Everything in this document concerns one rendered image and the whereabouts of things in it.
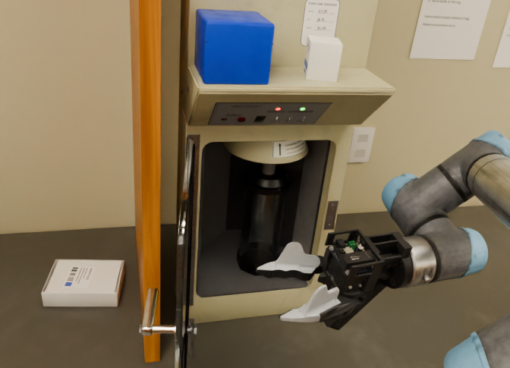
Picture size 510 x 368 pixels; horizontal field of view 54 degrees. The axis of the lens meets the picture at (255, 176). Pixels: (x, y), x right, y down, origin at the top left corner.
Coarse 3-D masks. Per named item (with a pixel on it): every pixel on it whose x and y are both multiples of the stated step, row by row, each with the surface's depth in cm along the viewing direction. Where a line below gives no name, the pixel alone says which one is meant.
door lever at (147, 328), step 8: (152, 288) 78; (152, 296) 76; (152, 304) 75; (144, 312) 73; (152, 312) 73; (144, 320) 72; (152, 320) 72; (144, 328) 70; (152, 328) 71; (160, 328) 71; (168, 328) 71
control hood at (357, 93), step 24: (192, 72) 79; (288, 72) 83; (360, 72) 87; (192, 96) 78; (216, 96) 74; (240, 96) 75; (264, 96) 76; (288, 96) 77; (312, 96) 78; (336, 96) 79; (360, 96) 80; (384, 96) 81; (192, 120) 82; (336, 120) 89; (360, 120) 90
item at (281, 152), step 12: (228, 144) 100; (240, 144) 97; (252, 144) 96; (264, 144) 96; (276, 144) 96; (288, 144) 97; (300, 144) 99; (240, 156) 97; (252, 156) 96; (264, 156) 96; (276, 156) 96; (288, 156) 97; (300, 156) 99
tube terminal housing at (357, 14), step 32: (192, 0) 77; (224, 0) 78; (256, 0) 80; (288, 0) 81; (352, 0) 84; (192, 32) 80; (288, 32) 83; (352, 32) 86; (192, 64) 82; (288, 64) 86; (352, 64) 89; (192, 128) 87; (224, 128) 89; (256, 128) 90; (288, 128) 92; (320, 128) 94; (352, 128) 95; (320, 224) 108
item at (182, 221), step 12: (192, 144) 83; (180, 216) 63; (180, 228) 61; (180, 240) 60; (180, 252) 60; (180, 264) 61; (180, 276) 62; (180, 288) 63; (180, 300) 64; (180, 312) 64; (180, 324) 65; (180, 336) 66; (180, 348) 67; (180, 360) 69
